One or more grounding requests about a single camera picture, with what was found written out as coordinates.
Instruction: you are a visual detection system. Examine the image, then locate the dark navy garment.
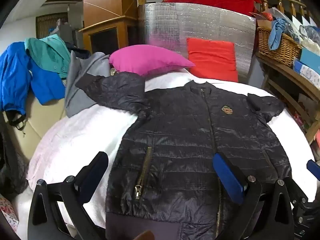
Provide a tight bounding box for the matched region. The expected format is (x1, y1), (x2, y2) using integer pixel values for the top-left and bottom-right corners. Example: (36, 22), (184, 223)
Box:
(65, 42), (90, 58)

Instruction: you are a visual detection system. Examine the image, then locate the black hanging garment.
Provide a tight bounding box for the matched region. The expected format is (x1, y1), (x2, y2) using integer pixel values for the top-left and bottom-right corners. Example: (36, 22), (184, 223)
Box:
(0, 130), (28, 201)

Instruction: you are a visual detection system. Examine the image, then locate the white patterned box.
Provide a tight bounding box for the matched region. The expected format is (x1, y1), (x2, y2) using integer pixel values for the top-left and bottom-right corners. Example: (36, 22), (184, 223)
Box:
(292, 59), (320, 88)

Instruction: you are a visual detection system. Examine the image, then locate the light blue cloth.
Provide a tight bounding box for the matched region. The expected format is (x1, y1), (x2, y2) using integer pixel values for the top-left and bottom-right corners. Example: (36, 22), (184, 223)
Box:
(269, 17), (292, 51)

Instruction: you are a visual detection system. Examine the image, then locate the blue jacket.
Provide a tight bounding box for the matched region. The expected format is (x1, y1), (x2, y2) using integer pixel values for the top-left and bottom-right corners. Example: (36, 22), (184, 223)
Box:
(0, 42), (66, 115)

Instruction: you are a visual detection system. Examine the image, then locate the white printed gift bag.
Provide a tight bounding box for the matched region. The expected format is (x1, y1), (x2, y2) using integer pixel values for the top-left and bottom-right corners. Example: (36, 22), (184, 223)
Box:
(0, 197), (19, 233)

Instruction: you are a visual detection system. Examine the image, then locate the beige sofa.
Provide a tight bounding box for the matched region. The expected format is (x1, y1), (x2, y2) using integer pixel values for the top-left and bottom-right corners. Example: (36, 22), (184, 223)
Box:
(5, 92), (68, 160)

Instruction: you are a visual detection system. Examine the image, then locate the wooden shelf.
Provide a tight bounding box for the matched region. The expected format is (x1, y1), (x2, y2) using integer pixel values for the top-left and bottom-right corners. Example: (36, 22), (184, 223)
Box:
(255, 51), (320, 143)

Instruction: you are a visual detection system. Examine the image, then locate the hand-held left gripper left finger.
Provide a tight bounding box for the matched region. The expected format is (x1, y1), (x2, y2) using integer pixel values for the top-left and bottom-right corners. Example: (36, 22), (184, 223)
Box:
(27, 151), (109, 240)

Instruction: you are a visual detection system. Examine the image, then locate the pink pillow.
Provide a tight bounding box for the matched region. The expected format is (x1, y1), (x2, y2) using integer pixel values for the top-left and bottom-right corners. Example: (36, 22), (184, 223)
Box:
(109, 44), (196, 77)

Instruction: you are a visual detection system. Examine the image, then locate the dark wooden lattice window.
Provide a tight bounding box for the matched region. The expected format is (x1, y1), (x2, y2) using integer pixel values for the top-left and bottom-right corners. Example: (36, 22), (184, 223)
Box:
(36, 12), (68, 39)

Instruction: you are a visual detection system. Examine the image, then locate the clear plastic bag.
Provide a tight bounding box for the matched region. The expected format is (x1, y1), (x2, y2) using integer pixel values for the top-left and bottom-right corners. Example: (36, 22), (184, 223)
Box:
(291, 12), (320, 48)

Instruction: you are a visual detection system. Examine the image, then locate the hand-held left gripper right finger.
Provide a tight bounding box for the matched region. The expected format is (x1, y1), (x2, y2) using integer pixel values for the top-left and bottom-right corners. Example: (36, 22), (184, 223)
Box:
(212, 152), (295, 240)

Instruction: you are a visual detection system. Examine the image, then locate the silver foil insulation panel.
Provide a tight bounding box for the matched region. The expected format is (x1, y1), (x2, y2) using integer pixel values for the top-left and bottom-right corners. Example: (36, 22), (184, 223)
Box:
(142, 2), (257, 84)

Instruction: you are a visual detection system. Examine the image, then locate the red patterned bag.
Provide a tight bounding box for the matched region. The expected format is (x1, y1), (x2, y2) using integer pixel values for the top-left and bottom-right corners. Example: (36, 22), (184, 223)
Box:
(293, 111), (309, 134)

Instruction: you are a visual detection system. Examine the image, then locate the grey garment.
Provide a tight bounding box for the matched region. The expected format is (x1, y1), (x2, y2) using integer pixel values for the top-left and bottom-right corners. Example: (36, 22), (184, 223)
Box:
(64, 51), (112, 118)

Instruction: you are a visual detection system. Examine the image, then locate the teal shirt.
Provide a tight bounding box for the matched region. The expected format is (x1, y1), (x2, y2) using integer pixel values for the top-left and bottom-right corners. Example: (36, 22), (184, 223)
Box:
(24, 34), (72, 79)

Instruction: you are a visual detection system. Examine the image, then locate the red pillow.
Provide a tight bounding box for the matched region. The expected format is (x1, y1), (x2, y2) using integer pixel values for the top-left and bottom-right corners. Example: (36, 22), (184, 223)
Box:
(187, 38), (238, 82)

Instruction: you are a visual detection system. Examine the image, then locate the black puffer jacket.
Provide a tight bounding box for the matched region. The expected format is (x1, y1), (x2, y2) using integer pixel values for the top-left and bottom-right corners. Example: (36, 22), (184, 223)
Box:
(75, 71), (293, 240)

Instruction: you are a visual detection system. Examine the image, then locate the white fleece blanket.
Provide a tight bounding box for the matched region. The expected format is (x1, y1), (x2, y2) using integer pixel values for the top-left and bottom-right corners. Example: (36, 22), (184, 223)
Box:
(26, 67), (315, 240)

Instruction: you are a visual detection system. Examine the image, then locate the wooden cabinet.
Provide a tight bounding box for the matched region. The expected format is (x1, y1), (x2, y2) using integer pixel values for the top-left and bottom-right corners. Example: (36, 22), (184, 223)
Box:
(79, 0), (140, 55)

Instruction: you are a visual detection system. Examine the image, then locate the light blue box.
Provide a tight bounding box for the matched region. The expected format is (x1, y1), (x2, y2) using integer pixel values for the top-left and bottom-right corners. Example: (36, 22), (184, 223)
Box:
(299, 47), (320, 68)

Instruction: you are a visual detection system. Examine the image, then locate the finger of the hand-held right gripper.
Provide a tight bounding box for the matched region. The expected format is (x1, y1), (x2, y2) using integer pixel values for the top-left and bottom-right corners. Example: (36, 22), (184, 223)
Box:
(306, 159), (320, 182)

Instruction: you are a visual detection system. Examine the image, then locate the wicker basket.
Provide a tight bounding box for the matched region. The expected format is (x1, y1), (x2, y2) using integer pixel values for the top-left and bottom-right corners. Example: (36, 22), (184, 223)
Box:
(257, 26), (303, 67)

